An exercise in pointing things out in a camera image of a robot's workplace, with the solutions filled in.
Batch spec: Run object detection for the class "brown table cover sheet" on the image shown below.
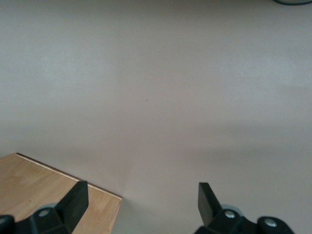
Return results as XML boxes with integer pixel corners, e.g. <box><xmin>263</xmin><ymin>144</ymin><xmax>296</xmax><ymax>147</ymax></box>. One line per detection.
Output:
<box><xmin>0</xmin><ymin>0</ymin><xmax>312</xmax><ymax>234</ymax></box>

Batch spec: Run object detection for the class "black looped cable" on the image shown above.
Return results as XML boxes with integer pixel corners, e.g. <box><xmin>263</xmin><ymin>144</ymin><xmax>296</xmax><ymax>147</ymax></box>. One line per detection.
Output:
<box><xmin>272</xmin><ymin>0</ymin><xmax>312</xmax><ymax>6</ymax></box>

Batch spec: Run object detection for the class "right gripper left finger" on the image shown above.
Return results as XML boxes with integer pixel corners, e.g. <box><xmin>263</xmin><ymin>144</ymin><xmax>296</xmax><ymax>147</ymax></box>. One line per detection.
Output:
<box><xmin>0</xmin><ymin>180</ymin><xmax>90</xmax><ymax>234</ymax></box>

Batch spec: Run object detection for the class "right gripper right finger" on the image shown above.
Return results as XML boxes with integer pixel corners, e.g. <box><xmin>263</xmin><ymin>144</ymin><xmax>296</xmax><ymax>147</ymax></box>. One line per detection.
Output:
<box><xmin>195</xmin><ymin>182</ymin><xmax>294</xmax><ymax>234</ymax></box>

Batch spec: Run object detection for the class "wooden drawer cabinet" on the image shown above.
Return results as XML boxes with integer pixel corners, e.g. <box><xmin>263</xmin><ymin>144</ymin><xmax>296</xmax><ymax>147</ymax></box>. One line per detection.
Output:
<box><xmin>0</xmin><ymin>153</ymin><xmax>122</xmax><ymax>234</ymax></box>

